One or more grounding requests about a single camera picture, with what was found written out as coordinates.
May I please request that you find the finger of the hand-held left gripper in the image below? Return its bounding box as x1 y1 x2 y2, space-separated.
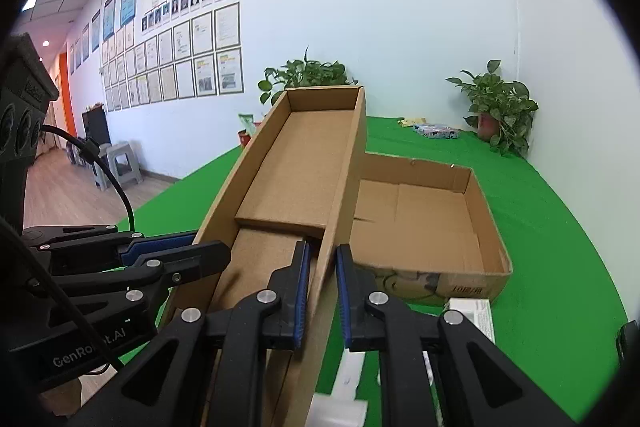
27 241 232 323
22 224 201 268

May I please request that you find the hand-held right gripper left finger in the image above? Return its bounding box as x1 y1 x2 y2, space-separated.
65 239 313 427

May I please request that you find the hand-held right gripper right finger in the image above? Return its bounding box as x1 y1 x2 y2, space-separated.
335 244 576 427

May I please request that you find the wide cardboard box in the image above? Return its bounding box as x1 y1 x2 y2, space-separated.
345 152 513 308

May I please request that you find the white medicine box green trim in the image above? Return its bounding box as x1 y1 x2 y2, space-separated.
444 298 497 344

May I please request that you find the narrow cardboard box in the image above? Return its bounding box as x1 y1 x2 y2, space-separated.
155 85 368 427

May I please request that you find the white plastic item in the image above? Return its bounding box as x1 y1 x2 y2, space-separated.
307 349 371 427

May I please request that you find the grey plastic stool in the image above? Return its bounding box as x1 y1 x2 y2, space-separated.
106 142 143 186
90 149 113 192

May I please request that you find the black cabinet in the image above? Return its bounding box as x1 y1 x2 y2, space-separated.
81 105 112 148

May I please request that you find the orange pillar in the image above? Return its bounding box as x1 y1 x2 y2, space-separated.
58 53 77 138

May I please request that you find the colourful printed packet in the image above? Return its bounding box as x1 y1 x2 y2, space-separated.
414 123 460 140

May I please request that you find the group of framed certificates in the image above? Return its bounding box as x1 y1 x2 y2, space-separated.
100 2 245 112

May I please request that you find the green leafy potted plant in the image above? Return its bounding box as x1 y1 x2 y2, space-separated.
257 47 358 108
446 59 540 158

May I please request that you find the green table cloth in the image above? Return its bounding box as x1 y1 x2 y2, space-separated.
117 114 631 423

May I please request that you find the black device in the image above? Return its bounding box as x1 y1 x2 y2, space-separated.
616 321 640 365

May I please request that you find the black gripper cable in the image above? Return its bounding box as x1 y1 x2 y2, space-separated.
40 124 136 233

